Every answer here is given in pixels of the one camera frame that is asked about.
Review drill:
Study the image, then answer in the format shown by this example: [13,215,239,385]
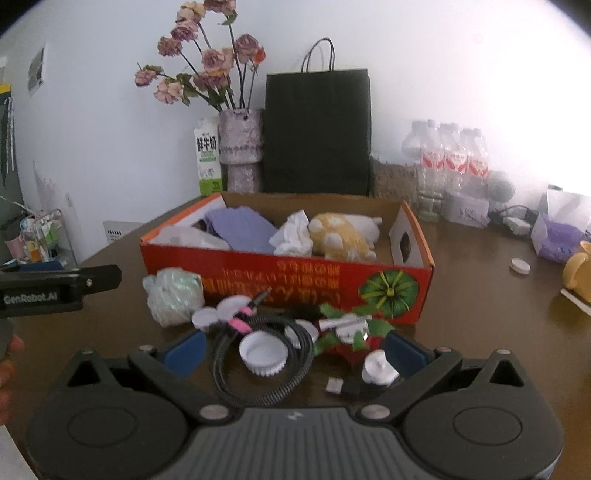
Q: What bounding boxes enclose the red green leafy piece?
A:
[314,302,396,365]

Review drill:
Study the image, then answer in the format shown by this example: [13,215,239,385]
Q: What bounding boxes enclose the white paper strip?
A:
[561,288,591,317]

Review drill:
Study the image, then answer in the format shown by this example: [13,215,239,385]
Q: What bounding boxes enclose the white tin box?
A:
[443,191,490,228]

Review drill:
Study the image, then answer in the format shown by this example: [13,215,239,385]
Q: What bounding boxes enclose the dark green cabinet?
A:
[0,83,26,241]

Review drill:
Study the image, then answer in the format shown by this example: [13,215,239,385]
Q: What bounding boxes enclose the red cardboard box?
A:
[139,193,436,326]

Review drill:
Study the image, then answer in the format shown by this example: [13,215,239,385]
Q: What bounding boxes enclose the wire rack cart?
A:
[0,209,77,271]

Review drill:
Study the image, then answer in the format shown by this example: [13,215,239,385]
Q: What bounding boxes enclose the purple cloth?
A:
[204,207,278,254]

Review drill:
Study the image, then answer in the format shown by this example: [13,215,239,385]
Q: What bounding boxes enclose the white vented box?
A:
[102,220,144,244]

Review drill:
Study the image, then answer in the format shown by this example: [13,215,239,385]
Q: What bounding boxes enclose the dried pink roses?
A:
[135,0,267,112]

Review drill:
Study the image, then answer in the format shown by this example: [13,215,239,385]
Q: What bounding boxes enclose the wooden desktop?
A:
[0,194,591,439]

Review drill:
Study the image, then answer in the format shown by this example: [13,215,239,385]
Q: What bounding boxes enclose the white spool cap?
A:
[361,350,400,387]

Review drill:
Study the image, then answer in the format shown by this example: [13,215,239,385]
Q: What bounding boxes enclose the white tissue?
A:
[269,210,315,256]

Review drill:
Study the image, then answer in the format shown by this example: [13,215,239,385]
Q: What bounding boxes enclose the clear jar of grains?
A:
[370,154,419,208]

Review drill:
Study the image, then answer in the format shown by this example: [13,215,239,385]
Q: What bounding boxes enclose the large white ribbed cap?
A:
[239,332,289,376]

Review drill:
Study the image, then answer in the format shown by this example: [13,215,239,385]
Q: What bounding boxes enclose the purple tissue box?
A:
[531,185,591,264]

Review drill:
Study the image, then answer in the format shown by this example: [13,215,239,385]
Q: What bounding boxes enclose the white charger with cable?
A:
[489,204,541,228]

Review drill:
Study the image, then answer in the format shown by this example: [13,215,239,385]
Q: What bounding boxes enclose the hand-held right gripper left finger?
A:
[65,329,236,424]

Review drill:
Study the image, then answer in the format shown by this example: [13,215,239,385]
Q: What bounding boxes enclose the yellow white plush toy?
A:
[308,212,384,261]

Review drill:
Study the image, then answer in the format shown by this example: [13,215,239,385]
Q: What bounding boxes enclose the purple textured vase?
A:
[218,108,265,193]

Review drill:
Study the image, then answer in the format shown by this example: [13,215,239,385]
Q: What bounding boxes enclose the black braided cable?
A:
[212,318,317,408]

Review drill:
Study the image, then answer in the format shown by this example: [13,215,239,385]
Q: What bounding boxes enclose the clear glass cup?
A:
[417,168,446,222]

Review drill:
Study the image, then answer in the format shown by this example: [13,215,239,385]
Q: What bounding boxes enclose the purple dried plant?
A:
[32,159,65,213]

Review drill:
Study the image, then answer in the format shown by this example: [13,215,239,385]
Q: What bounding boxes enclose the white stick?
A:
[318,314,373,330]

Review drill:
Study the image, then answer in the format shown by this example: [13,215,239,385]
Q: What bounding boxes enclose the white green milk carton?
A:
[194,116,223,197]

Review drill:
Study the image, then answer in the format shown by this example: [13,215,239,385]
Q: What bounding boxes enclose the small white cap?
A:
[285,323,319,345]
[336,325,370,348]

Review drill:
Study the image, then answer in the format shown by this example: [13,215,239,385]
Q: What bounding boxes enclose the yellow mug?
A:
[562,241,591,303]

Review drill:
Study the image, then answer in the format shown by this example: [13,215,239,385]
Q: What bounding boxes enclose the white round fan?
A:
[487,170,515,204]

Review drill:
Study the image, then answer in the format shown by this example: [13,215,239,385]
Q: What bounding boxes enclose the black paper bag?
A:
[262,38,372,197]

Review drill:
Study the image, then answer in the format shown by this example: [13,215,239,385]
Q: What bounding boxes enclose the person's left hand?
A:
[0,335,26,426]

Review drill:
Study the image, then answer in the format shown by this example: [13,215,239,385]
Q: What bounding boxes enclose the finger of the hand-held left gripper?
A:
[0,261,66,274]
[0,264,123,297]

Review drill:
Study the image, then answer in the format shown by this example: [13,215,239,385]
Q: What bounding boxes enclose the crumpled clear plastic wrap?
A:
[142,268,205,328]

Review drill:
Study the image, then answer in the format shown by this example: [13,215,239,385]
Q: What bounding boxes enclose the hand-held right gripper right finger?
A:
[355,329,527,424]

